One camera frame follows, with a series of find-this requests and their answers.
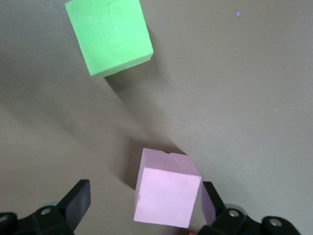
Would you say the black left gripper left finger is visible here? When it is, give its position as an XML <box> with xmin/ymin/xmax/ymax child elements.
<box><xmin>0</xmin><ymin>179</ymin><xmax>91</xmax><ymax>235</ymax></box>

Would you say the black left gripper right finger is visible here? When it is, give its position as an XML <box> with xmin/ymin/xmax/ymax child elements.
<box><xmin>195</xmin><ymin>181</ymin><xmax>301</xmax><ymax>235</ymax></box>

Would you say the pink foam cube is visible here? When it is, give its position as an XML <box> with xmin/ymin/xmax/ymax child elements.
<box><xmin>134</xmin><ymin>147</ymin><xmax>202</xmax><ymax>229</ymax></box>

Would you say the brown table cover sheet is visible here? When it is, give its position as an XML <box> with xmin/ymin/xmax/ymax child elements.
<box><xmin>0</xmin><ymin>0</ymin><xmax>313</xmax><ymax>235</ymax></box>

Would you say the green foam cube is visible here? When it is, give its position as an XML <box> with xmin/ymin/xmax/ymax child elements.
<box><xmin>65</xmin><ymin>0</ymin><xmax>155</xmax><ymax>78</ymax></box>

